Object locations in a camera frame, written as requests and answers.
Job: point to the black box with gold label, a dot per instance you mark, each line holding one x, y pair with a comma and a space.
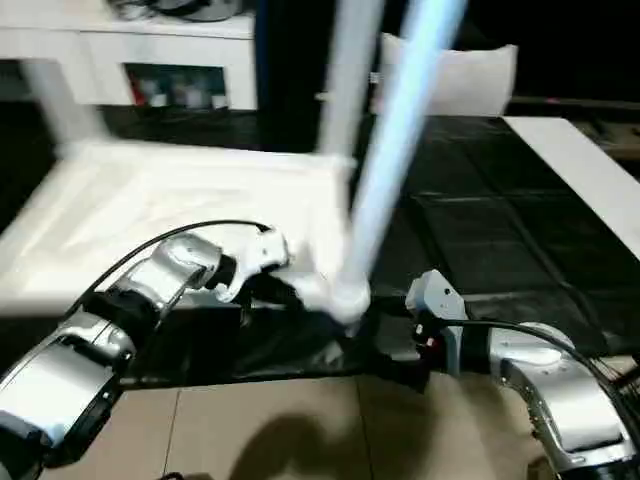
290, 60

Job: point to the white glass-door cabinet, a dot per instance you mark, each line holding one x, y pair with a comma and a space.
175, 45

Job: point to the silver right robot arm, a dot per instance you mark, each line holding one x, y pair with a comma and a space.
565, 390

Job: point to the white pillow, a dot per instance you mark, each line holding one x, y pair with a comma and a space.
475, 80

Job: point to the white flat board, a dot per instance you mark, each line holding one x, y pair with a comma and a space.
575, 150

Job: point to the dark low bench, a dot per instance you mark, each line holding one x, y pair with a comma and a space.
575, 102

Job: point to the grey round pot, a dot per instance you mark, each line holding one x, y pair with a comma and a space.
200, 7

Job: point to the white plastic table leg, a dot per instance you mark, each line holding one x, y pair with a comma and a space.
395, 150
345, 75
60, 100

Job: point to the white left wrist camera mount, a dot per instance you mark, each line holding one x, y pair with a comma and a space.
265, 252

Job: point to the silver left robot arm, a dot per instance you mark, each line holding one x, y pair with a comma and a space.
175, 260

